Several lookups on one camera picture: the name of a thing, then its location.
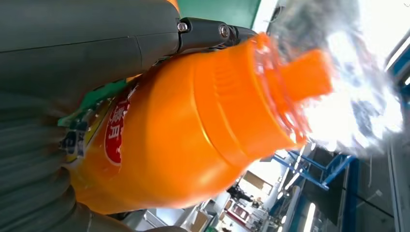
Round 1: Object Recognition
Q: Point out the green table mat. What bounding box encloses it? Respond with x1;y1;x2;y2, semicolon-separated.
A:
177;0;262;29

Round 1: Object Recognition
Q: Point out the person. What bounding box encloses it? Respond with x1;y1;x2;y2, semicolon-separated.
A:
226;185;254;203

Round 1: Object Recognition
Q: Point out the orange detergent bottle clear cap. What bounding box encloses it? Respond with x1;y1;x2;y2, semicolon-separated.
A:
59;0;405;216

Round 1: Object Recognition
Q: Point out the brown cardboard box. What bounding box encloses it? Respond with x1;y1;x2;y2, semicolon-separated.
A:
245;171;273;194

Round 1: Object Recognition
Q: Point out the blue metal shelf rack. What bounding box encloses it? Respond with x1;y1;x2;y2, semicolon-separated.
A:
272;150;356;191

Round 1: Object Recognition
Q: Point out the white table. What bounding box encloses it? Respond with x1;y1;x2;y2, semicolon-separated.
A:
251;0;282;34

